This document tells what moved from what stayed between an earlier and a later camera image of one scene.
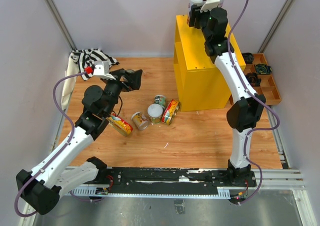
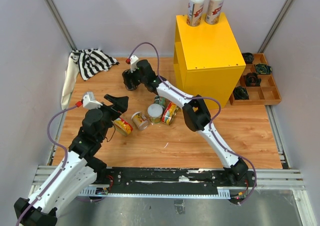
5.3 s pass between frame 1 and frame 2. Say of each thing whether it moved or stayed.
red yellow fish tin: stayed
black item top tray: stayed
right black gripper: moved
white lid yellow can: stayed
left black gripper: moved
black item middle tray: stayed
